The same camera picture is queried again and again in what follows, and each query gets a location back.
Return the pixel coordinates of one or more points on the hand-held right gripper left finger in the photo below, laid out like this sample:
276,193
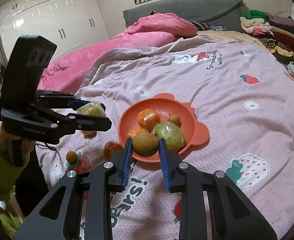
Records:
126,165

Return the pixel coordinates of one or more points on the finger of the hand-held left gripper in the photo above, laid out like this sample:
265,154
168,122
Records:
79,103
94,124

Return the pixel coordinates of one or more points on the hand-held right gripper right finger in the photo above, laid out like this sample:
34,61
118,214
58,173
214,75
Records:
165,165

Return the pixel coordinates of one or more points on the plastic-wrapped orange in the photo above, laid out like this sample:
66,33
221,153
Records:
89,134
136,132
147,117
111,150

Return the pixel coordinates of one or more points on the plastic-wrapped green fruit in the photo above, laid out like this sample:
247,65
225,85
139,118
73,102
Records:
170,136
91,108

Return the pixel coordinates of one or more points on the small brown round fruit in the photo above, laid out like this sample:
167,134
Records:
71,156
145,144
174,120

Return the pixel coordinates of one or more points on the orange plastic plate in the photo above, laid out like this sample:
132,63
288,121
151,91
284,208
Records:
126,122

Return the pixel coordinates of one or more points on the person's left hand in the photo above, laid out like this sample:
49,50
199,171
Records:
29,146

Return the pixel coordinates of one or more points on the white wardrobe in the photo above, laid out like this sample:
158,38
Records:
49,17

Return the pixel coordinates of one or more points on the purple printed blanket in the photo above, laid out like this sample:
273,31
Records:
212,85

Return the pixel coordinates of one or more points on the pink quilt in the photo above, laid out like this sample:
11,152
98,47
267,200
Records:
149,32

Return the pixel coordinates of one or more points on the beige bed sheet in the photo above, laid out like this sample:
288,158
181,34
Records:
224,35

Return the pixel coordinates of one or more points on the striped dark cloth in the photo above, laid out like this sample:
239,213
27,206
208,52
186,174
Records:
199,25

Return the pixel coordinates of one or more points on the floral patterned cloth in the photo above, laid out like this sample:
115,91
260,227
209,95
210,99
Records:
218,28

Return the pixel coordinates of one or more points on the stack of folded clothes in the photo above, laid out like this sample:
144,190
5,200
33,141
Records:
269,30

